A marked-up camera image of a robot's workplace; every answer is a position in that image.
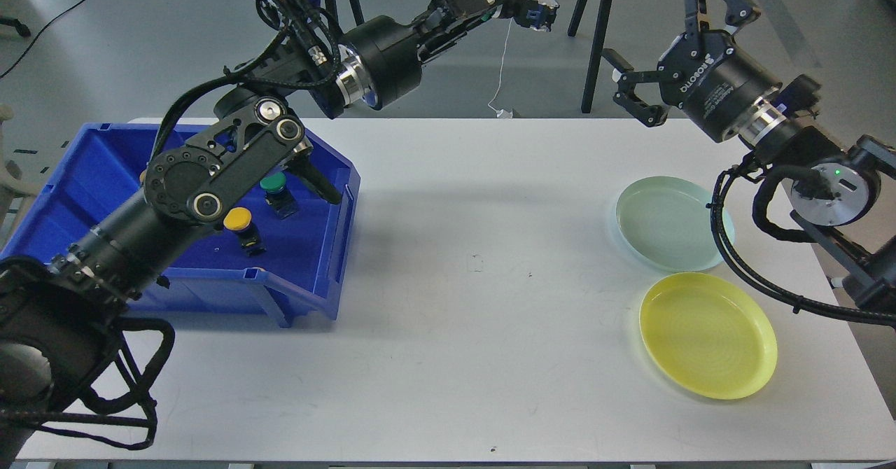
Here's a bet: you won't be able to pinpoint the white cable with plug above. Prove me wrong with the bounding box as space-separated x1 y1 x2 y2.
487 0 524 119

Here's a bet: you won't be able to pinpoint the black right tripod legs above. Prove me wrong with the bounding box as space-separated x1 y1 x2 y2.
567 0 613 114

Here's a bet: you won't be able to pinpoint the green push button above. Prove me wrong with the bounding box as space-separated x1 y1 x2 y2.
259 171 300 219

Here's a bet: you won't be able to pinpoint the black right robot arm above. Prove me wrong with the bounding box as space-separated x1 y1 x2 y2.
603 0 895 328

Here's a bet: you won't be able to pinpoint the yellow plate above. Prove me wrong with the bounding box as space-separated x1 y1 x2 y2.
638 272 778 401

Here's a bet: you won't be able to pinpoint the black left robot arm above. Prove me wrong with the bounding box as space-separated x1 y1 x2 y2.
2 0 558 466

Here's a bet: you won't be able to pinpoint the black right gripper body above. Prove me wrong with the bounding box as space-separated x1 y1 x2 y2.
658 29 782 143

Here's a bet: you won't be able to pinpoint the blue plastic bin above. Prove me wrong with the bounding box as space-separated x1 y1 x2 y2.
2 122 361 328

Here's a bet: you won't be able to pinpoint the green push button switch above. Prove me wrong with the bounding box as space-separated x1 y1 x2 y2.
512 0 560 33

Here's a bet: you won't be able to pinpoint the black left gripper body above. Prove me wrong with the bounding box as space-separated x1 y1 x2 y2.
334 0 490 111

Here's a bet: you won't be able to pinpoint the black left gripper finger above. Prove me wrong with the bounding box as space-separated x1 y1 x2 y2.
483 0 540 27
420 14 498 60

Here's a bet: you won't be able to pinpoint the light green plate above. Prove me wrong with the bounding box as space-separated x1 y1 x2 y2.
614 176 722 272

